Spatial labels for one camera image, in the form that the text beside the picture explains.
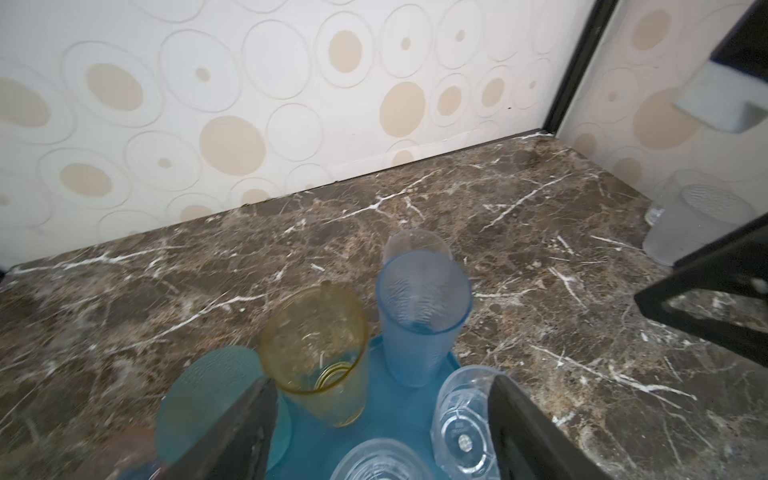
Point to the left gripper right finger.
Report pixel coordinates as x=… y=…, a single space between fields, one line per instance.
x=527 y=444

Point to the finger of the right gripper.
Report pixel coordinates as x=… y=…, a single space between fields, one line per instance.
x=735 y=264

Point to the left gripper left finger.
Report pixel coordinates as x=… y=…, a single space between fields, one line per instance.
x=238 y=445

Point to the clear faceted cup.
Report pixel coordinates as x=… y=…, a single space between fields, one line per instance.
x=381 y=458
x=460 y=434

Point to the green textured plastic cup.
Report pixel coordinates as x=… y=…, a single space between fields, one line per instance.
x=202 y=394

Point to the frosted white plastic cup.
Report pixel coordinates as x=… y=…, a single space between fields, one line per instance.
x=698 y=215

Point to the pink plastic cup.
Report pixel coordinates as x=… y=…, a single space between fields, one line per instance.
x=128 y=455

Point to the yellow plastic cup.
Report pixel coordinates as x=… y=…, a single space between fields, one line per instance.
x=315 y=347

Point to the teal plastic tray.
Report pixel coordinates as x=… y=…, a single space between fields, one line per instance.
x=392 y=411

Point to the clear faceted cup back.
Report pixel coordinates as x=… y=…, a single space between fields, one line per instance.
x=381 y=458

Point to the blue textured plastic cup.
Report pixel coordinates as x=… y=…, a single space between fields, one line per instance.
x=424 y=298

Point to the black frame post right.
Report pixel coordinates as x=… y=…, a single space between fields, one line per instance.
x=592 y=33

